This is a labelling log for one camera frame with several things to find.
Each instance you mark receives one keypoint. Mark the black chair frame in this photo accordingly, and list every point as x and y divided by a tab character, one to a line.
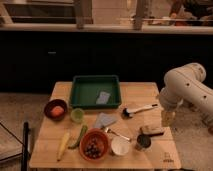
24	155

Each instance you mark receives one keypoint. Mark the dark grapes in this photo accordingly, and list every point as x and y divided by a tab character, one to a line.
92	149

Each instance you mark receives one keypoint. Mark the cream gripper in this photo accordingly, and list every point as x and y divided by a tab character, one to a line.
167	117

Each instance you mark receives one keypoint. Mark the metal spoon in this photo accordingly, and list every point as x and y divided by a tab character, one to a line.
108	130

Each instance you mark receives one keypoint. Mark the orange fruit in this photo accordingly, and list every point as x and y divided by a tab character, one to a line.
57	111

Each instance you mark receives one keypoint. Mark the yellow corn cob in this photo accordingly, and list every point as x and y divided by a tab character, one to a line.
62	146

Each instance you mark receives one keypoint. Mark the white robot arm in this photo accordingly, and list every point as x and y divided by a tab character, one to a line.
185	83

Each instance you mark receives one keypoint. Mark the grey cloth in tray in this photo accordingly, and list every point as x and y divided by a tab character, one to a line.
103	98

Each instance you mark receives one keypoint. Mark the sponge with black handle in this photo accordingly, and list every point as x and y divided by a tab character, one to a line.
152	130

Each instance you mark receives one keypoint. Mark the grey cloth on table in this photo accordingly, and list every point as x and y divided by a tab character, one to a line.
104	120

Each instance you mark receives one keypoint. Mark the orange bowl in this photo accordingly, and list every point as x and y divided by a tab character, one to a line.
103	143

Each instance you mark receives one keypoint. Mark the green cucumber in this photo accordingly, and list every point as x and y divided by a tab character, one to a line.
75	142

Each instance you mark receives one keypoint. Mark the white cup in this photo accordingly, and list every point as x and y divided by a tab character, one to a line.
120	146

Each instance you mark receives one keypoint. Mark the green plastic tray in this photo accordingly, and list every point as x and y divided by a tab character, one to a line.
86	91

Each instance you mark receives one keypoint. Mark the small green cup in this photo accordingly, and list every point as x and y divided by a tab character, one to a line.
77	115

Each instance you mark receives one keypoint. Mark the dark red bowl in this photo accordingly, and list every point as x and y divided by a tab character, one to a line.
51	104

